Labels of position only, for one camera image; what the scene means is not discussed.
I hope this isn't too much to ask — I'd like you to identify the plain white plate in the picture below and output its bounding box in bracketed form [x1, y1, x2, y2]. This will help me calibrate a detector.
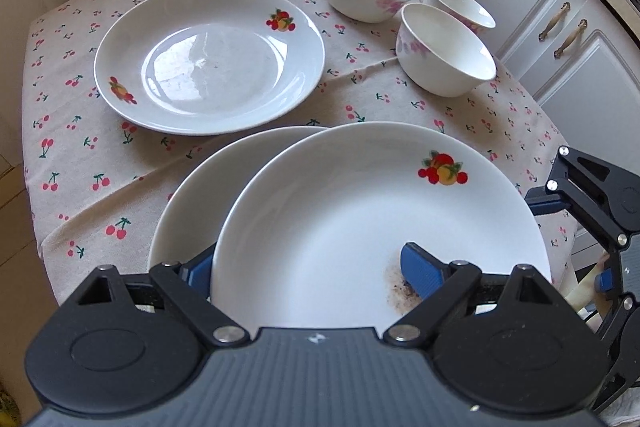
[148, 125, 328, 278]

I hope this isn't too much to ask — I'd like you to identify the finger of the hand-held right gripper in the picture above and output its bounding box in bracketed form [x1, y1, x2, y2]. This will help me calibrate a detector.
[592, 269, 640, 413]
[525, 147, 629, 249]

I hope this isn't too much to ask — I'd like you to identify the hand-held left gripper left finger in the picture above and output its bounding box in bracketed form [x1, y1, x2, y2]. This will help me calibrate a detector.
[75, 246, 251, 349]

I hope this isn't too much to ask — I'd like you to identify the cherry-print tablecloth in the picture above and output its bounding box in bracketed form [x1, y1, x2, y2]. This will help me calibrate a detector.
[20, 0, 583, 308]

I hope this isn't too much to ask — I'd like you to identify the white fruit-print plate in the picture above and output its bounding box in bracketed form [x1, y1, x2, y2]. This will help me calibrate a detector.
[93, 0, 327, 136]
[211, 121, 553, 328]

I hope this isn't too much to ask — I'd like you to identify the bronze cabinet handle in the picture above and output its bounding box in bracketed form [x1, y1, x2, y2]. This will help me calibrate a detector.
[538, 2, 571, 42]
[553, 19, 589, 60]

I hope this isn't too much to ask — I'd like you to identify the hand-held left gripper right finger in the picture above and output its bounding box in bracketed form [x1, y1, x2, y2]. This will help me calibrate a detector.
[382, 243, 576, 348]

